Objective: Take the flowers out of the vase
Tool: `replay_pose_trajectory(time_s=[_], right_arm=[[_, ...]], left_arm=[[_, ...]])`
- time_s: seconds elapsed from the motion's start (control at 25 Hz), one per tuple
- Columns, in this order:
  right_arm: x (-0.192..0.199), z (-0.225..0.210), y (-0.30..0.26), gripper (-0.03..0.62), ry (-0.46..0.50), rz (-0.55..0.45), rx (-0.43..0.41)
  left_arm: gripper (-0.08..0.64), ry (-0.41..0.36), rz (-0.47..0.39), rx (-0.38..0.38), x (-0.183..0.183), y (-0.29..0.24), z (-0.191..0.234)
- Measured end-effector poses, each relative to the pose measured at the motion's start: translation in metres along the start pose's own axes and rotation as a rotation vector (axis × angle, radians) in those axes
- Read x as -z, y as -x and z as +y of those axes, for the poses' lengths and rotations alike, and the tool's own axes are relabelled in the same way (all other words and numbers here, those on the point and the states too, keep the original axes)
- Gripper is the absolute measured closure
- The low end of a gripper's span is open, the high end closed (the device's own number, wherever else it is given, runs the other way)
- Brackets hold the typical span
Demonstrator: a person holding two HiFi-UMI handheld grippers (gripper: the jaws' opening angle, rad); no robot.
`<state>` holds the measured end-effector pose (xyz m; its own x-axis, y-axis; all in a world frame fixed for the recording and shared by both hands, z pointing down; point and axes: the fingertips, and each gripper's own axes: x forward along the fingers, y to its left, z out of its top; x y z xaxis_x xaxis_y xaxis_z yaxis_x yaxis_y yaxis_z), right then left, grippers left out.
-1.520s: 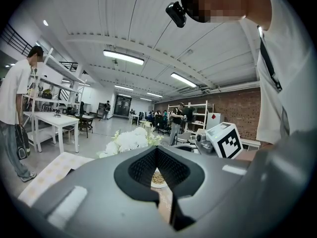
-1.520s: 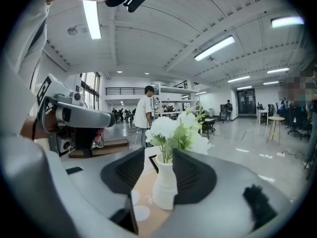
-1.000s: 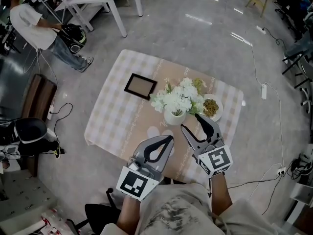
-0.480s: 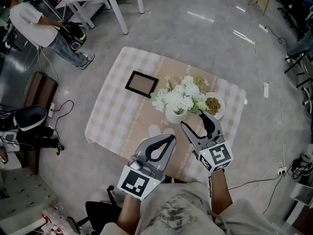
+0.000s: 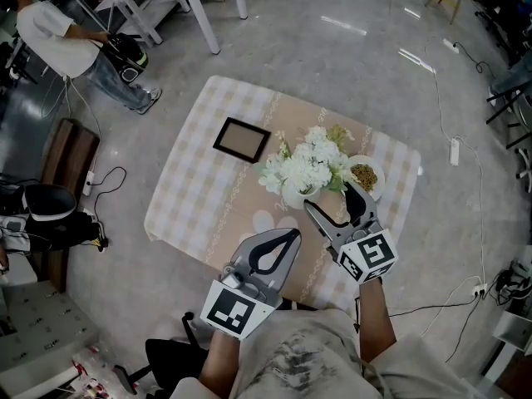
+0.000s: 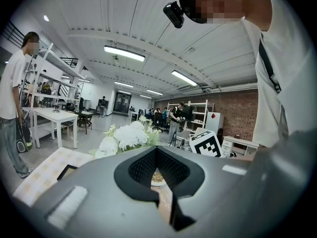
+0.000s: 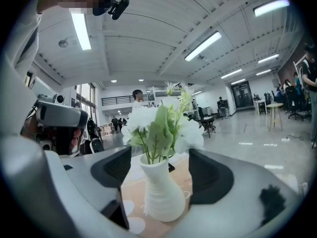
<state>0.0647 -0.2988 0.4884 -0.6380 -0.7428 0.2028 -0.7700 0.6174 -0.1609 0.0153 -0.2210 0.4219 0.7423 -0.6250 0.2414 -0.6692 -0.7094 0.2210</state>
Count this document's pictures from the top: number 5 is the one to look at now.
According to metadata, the white artificial flowers bunch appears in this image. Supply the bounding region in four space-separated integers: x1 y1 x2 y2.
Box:
252 125 357 195

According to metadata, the person's right forearm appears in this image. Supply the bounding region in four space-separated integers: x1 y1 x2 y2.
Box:
357 278 398 363

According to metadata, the black and white headset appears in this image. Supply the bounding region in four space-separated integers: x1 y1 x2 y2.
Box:
494 259 532 307

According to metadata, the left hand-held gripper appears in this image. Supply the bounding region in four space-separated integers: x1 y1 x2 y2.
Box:
199 228 302 341

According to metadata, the brown wooden bench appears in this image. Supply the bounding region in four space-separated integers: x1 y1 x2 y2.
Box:
39 117 101 293

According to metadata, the black bag with green trim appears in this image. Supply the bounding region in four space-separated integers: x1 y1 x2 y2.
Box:
101 32 150 83

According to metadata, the white side cabinet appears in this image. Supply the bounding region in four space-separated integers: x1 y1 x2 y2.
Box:
481 305 532 384

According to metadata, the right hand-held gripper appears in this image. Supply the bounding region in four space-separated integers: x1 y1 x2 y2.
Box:
303 182 399 284

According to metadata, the clear plastic bags red print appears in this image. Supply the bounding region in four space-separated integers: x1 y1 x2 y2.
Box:
53 345 138 399

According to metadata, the person's left forearm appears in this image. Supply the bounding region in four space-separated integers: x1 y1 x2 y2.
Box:
199 332 242 394

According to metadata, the white ceramic vase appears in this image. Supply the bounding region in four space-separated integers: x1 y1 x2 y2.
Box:
281 183 322 210

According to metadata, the person's grey shirt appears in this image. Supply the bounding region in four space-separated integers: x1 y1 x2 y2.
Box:
168 308 487 399

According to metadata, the pile of green snacks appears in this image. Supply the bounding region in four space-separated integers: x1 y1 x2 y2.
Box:
351 163 378 191

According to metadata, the white round plate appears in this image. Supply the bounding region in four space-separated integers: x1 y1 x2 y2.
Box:
347 155 387 202

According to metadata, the grey low cabinet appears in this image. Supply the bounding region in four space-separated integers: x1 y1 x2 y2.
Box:
0 280 101 376

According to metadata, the white shelving rack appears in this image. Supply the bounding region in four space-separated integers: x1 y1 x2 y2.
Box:
41 0 192 49

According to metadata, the black office chair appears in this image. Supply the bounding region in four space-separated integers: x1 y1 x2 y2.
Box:
114 312 211 399

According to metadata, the black cable with adapter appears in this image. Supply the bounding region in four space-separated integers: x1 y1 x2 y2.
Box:
85 166 128 249

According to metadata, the table with beige checkered tablecloth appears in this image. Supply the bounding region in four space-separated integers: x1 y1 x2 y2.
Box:
144 75 421 305

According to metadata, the black picture frame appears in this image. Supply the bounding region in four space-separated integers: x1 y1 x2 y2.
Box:
212 116 272 165

